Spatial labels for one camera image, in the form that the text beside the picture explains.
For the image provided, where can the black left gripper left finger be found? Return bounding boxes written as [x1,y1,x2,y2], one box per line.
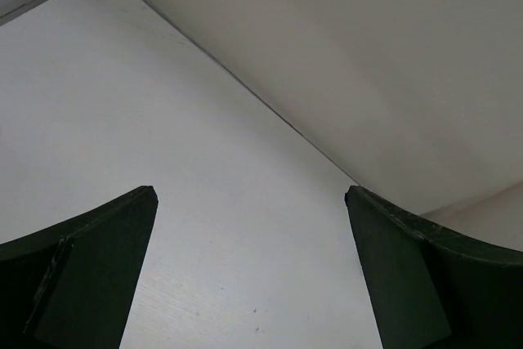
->
[1,186,158,348]

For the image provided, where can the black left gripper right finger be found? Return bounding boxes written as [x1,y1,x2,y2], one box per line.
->
[345,186,522,348]

